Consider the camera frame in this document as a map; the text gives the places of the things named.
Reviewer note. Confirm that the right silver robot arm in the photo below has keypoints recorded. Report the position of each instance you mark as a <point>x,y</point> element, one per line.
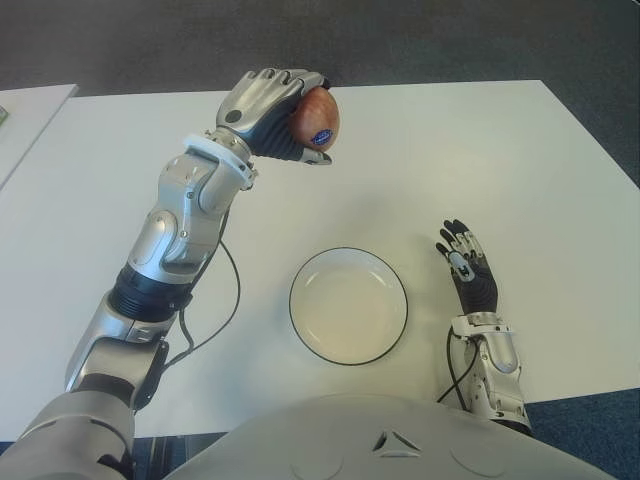
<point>500,365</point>

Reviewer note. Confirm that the red apple with blue sticker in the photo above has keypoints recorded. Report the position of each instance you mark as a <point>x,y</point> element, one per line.
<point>317,117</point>

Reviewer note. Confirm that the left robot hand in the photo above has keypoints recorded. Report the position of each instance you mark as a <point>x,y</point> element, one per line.
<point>255,107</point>

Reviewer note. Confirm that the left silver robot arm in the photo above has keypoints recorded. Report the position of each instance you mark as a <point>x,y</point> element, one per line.
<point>165,240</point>

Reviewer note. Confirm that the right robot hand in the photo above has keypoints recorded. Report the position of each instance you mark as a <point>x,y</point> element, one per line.
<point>477,287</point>

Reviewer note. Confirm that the white plate with black rim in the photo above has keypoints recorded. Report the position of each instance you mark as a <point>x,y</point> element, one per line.
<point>348,305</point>

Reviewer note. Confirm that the grey robot torso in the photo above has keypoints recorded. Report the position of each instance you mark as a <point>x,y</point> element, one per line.
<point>390,445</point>

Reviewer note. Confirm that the white side table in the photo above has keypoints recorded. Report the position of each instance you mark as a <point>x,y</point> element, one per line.
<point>30,120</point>

